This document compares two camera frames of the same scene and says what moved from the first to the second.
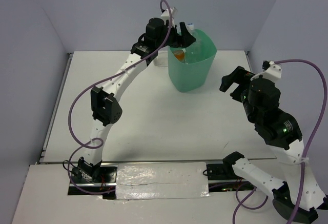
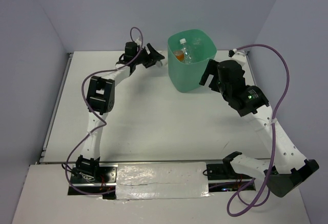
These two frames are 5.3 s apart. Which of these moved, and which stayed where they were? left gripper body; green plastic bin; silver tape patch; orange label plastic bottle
Moved: left gripper body
Stayed: silver tape patch; green plastic bin; orange label plastic bottle
